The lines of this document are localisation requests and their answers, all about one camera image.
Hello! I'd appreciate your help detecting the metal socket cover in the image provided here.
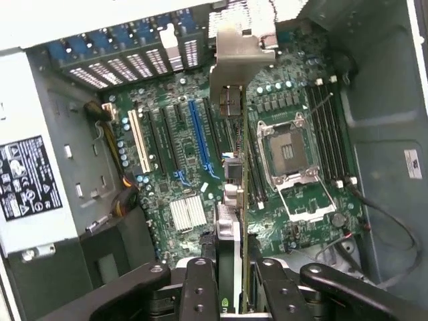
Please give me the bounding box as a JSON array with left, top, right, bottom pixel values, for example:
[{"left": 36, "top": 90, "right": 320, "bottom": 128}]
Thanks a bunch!
[{"left": 276, "top": 175, "right": 338, "bottom": 224}]

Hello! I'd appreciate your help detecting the blue expansion slot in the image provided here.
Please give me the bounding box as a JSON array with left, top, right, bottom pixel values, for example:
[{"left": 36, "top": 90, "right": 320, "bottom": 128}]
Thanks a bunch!
[{"left": 187, "top": 99, "right": 221, "bottom": 180}]

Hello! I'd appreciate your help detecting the thin metal locking lever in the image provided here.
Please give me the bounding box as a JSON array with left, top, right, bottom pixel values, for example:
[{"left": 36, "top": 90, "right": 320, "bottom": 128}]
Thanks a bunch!
[{"left": 304, "top": 93, "right": 334, "bottom": 118}]

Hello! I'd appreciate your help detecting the black RAM slot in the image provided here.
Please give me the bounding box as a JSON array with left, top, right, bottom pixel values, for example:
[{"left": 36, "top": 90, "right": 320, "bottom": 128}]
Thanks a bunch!
[
  {"left": 319, "top": 83, "right": 344, "bottom": 188},
  {"left": 306, "top": 86, "right": 332, "bottom": 183},
  {"left": 252, "top": 125, "right": 270, "bottom": 207},
  {"left": 312, "top": 85, "right": 337, "bottom": 184},
  {"left": 326, "top": 80, "right": 355, "bottom": 187},
  {"left": 247, "top": 126, "right": 265, "bottom": 210}
]

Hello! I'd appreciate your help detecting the silver finned heat sink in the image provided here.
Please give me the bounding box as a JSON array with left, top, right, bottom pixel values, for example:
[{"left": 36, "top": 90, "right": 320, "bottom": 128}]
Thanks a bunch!
[{"left": 169, "top": 195, "right": 208, "bottom": 233}]

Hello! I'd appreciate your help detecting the white expansion slot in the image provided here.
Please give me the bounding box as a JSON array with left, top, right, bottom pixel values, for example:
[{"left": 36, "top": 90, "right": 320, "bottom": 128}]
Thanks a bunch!
[{"left": 127, "top": 108, "right": 152, "bottom": 174}]

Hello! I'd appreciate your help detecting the open grey PC case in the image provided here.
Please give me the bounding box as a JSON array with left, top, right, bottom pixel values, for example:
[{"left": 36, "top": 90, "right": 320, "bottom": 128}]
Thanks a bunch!
[{"left": 0, "top": 0, "right": 428, "bottom": 321}]

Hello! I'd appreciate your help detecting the silver power supply unit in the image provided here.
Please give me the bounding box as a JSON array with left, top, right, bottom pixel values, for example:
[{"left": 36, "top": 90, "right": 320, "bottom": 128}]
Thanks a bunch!
[{"left": 0, "top": 46, "right": 123, "bottom": 260}]

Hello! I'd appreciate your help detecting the black expansion slot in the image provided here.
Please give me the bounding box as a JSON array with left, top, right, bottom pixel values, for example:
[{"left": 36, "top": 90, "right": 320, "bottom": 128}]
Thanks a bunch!
[
  {"left": 159, "top": 106, "right": 181, "bottom": 172},
  {"left": 202, "top": 96, "right": 233, "bottom": 153},
  {"left": 142, "top": 112, "right": 161, "bottom": 172}
]

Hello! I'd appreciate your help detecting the green motherboard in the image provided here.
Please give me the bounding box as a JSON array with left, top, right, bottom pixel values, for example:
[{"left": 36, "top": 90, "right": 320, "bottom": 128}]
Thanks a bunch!
[{"left": 100, "top": 29, "right": 367, "bottom": 265}]

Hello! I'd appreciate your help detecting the CPU socket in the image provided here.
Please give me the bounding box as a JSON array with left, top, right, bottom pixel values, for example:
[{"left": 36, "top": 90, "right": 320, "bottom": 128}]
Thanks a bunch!
[{"left": 255, "top": 117, "right": 320, "bottom": 185}]

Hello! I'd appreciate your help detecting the yellow black power wire bundle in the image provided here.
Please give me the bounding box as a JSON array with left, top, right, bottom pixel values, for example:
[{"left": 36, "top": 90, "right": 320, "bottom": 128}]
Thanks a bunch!
[{"left": 83, "top": 100, "right": 140, "bottom": 218}]

